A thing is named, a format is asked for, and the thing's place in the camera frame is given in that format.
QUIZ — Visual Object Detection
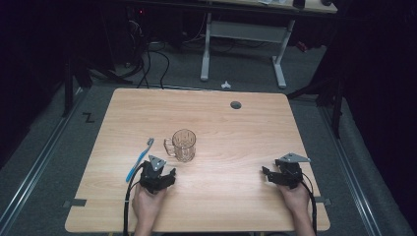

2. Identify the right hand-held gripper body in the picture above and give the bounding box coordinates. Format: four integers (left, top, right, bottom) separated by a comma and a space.
274, 152, 312, 191

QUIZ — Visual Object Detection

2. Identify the person's right hand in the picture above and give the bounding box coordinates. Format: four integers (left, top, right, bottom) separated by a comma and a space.
275, 181, 311, 214

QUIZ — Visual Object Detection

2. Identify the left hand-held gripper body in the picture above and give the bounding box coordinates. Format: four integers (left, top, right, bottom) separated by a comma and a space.
139, 154, 171, 195

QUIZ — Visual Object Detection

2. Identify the person's left hand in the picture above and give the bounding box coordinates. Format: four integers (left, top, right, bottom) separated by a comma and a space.
131, 183, 168, 224

